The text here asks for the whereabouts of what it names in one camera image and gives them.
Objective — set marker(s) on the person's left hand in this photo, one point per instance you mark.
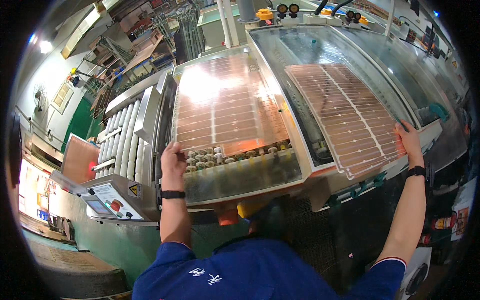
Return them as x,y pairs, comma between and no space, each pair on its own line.
171,165

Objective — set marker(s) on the person's right hand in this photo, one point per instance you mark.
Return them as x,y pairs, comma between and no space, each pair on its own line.
410,144

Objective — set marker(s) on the person's right fingers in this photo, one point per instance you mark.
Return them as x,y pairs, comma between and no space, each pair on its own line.
400,127

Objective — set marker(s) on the person's left fingers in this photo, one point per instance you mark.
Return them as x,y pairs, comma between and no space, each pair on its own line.
182,156

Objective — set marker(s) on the matte copper circuit panel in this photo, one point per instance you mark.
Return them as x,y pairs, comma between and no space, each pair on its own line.
348,116

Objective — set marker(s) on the glossy copper circuit panel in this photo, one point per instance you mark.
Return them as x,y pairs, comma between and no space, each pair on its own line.
225,105

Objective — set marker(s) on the black wrist band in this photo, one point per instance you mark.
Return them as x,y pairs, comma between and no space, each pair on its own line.
173,194
416,171

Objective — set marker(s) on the row of small conveyor wheels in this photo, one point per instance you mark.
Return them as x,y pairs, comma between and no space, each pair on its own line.
232,154

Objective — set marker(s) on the stainless steel roller machine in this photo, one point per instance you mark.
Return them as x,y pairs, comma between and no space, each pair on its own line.
146,120

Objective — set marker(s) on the yellow warning sticker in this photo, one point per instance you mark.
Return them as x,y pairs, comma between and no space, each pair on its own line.
133,189

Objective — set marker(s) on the row of white rollers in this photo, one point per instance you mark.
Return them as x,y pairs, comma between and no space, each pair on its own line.
122,142

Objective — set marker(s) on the red push button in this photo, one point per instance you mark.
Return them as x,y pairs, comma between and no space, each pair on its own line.
116,205

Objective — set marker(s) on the grey control panel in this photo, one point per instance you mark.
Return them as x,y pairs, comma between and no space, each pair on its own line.
112,202

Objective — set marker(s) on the conveyor machine with clear cover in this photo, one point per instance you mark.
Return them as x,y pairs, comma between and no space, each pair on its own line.
318,75

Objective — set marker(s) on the plain copper sheet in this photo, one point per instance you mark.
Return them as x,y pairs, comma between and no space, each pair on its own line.
78,159

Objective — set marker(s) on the red fire extinguisher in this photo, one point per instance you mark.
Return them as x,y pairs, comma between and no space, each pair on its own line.
444,222

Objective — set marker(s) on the cluttered storage racks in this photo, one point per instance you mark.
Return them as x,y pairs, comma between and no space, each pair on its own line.
120,56

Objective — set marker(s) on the black pressure gauge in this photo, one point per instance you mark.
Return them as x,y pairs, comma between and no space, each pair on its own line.
357,16
281,8
349,14
294,8

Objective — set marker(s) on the metal trolley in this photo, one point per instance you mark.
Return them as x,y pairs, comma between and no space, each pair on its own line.
61,226

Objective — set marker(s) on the white pipe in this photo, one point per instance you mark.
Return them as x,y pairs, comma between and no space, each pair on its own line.
225,22

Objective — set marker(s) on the person's body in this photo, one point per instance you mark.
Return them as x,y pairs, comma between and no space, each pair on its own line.
262,272

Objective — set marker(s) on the grey pipe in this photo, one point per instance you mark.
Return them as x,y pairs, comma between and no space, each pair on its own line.
246,9

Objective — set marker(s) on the yellow tank cap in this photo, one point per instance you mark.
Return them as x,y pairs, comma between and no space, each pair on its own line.
264,14

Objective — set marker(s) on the ceiling lamp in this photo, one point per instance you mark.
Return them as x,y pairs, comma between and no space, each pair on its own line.
45,46

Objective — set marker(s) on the white wall poster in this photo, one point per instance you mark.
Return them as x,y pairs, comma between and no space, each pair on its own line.
463,213

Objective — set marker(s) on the metal frame rack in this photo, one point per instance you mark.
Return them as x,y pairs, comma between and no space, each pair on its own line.
191,30

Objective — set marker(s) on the framed wall board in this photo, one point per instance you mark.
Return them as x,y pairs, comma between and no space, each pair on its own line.
62,95

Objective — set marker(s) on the wall fan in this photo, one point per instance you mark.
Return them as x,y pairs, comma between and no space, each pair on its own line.
39,96

